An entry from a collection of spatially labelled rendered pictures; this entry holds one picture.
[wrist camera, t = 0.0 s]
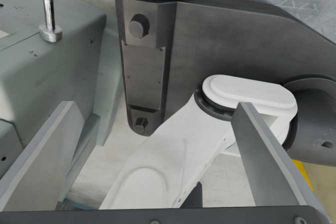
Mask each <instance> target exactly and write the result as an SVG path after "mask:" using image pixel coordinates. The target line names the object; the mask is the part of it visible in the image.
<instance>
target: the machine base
mask: <svg viewBox="0 0 336 224"><path fill-rule="evenodd" d="M80 1H82V0H80ZM82 2H84V1H82ZM84 3H86V2H84ZM86 4H88V3H86ZM88 5H90V4H88ZM90 6H92V7H94V8H97V7H95V6H93V5H90ZM97 9H99V8H97ZM99 10H101V9H99ZM101 11H103V10H101ZM103 12H105V11H103ZM105 13H106V24H105V28H104V30H103V35H102V43H101V51H100V58H99V66H98V74H97V81H96V89H95V97H94V104H93V112H92V113H93V114H95V115H98V116H100V117H101V119H100V124H99V129H98V135H97V140H96V145H97V146H100V147H102V146H104V144H105V142H106V141H107V139H108V137H109V135H110V133H111V130H112V127H113V123H114V120H115V116H116V113H117V109H118V105H119V102H120V98H121V95H122V91H123V88H124V80H123V70H122V61H121V51H120V41H119V32H118V22H117V17H116V16H114V15H112V14H109V13H107V12H105Z"/></svg>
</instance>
